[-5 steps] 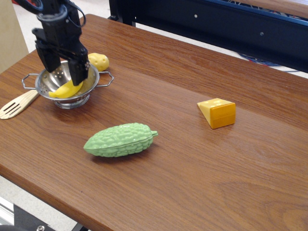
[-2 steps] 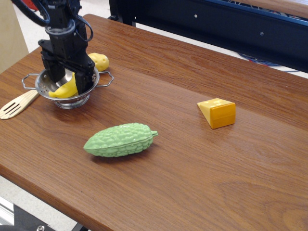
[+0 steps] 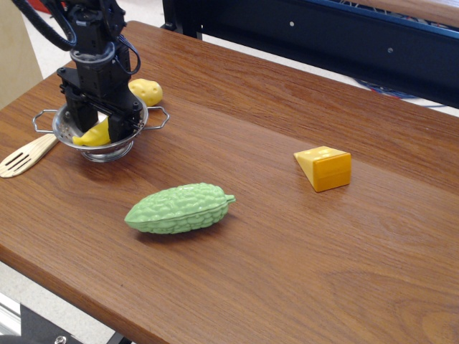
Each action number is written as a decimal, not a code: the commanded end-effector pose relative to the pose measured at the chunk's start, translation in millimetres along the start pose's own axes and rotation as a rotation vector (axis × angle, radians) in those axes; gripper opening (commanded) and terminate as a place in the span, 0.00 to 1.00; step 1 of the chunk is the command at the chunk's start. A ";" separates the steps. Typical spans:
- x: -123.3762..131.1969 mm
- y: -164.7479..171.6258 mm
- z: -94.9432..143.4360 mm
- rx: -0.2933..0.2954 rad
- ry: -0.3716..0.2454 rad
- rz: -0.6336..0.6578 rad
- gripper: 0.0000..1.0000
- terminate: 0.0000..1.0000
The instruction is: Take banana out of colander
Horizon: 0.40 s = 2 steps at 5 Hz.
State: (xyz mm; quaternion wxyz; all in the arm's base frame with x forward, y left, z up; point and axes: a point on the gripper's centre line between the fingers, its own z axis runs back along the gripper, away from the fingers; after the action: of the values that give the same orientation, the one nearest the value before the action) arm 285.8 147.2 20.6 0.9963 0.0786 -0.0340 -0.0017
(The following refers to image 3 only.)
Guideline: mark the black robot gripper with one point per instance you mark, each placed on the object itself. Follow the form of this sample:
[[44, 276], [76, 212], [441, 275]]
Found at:
[[99, 83]]

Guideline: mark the yellow toy banana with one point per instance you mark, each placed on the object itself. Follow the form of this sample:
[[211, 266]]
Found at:
[[98, 135]]

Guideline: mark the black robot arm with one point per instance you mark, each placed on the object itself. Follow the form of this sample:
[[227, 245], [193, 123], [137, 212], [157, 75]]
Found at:
[[89, 22]]

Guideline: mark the steel colander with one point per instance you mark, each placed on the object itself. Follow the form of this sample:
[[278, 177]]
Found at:
[[64, 128]]

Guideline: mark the yellow toy potato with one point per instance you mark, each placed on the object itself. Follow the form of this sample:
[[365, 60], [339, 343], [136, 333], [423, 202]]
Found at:
[[149, 91]]

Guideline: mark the wooden slotted spatula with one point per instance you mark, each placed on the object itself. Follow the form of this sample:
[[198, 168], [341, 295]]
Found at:
[[27, 156]]

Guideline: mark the light wooden panel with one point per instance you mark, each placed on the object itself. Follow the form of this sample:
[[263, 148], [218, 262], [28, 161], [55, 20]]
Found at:
[[19, 66]]

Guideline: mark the green toy bitter gourd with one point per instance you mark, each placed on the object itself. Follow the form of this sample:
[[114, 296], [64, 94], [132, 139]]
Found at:
[[180, 209]]

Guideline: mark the orange toy cheese wedge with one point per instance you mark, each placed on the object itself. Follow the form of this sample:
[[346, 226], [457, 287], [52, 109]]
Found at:
[[325, 168]]

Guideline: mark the metal table mount bracket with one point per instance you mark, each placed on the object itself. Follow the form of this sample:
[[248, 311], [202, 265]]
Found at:
[[22, 324]]

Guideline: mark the dark blue metal frame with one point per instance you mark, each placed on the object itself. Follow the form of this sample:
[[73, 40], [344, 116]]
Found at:
[[376, 46]]

